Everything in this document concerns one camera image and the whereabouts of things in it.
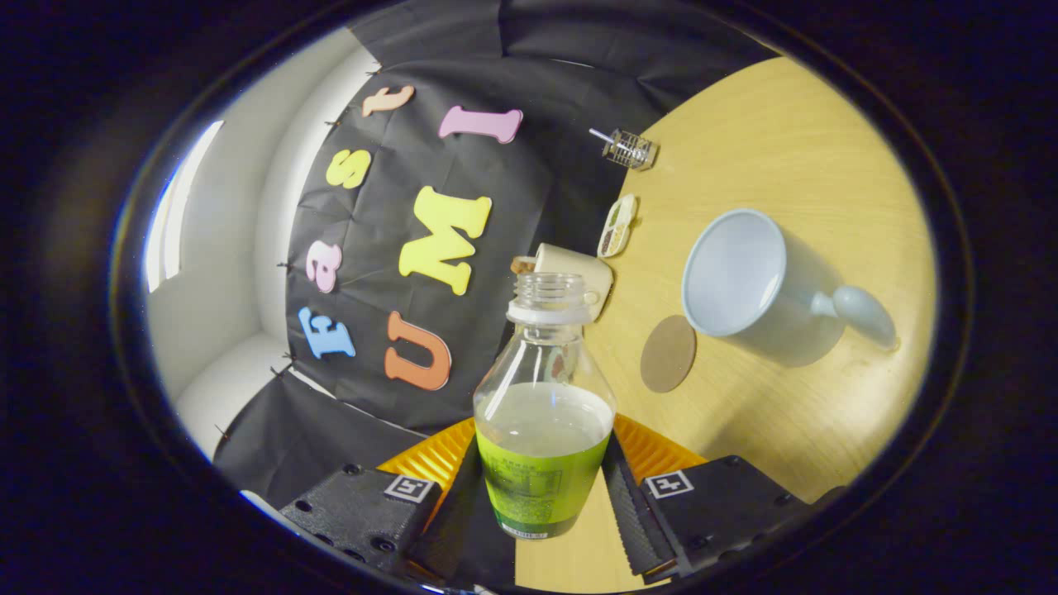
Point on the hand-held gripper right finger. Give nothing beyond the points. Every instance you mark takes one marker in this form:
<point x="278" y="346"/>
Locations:
<point x="727" y="504"/>

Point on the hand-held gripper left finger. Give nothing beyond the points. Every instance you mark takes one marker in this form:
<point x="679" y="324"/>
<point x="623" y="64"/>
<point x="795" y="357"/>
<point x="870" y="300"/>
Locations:
<point x="372" y="512"/>

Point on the round brown coaster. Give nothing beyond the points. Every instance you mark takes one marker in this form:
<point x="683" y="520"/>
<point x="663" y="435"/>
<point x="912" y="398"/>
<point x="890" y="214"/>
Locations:
<point x="668" y="354"/>

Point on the clear juice bottle green label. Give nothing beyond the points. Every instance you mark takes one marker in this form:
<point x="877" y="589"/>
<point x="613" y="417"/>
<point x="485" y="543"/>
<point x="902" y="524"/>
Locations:
<point x="541" y="430"/>

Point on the pale grey cup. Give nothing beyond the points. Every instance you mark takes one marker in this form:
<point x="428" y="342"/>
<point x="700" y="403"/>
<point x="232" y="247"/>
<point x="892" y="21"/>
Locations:
<point x="736" y="273"/>

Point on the brown toast slice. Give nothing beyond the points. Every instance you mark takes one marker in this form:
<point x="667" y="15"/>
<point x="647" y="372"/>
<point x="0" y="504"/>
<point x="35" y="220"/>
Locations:
<point x="523" y="265"/>

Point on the white toaster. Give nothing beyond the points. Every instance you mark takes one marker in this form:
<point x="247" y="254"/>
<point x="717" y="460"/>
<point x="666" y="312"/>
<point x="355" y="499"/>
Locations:
<point x="570" y="260"/>

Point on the white divided snack tray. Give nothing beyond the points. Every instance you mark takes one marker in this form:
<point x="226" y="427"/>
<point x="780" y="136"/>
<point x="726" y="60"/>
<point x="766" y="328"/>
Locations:
<point x="617" y="226"/>

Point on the wooden table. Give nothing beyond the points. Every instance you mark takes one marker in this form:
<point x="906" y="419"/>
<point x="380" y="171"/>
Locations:
<point x="810" y="165"/>

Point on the large ceiling light panel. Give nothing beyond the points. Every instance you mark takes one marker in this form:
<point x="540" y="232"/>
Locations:
<point x="169" y="223"/>

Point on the clear glass tumbler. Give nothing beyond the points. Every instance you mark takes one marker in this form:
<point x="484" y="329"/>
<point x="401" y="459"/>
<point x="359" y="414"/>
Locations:
<point x="632" y="150"/>

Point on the white straw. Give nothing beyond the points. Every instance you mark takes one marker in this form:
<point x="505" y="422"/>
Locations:
<point x="602" y="135"/>

